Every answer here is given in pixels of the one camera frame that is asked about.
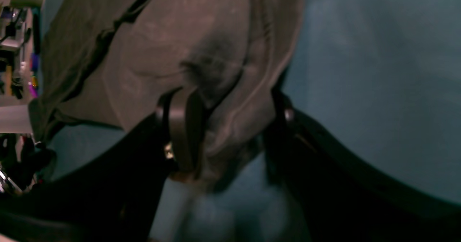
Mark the blue table cloth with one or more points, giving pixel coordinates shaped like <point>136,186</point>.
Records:
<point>375,85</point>

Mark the translucent plastic cup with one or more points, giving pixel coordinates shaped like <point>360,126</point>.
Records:
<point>15,119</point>

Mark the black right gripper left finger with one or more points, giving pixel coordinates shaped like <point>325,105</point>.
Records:
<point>180,116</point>

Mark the grey T-shirt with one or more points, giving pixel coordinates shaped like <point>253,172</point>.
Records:
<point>109,61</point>

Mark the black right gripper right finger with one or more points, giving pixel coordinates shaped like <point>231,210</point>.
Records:
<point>278,137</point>

